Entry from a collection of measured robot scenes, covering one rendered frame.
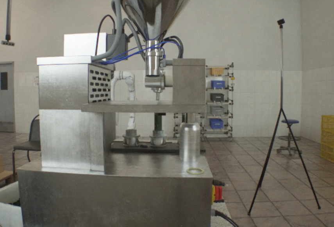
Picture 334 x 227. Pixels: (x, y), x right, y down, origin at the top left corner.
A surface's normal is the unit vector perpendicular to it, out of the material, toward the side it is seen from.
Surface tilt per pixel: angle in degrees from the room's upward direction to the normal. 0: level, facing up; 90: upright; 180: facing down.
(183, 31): 90
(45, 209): 90
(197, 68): 90
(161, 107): 90
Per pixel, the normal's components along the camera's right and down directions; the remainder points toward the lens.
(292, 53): -0.05, 0.05
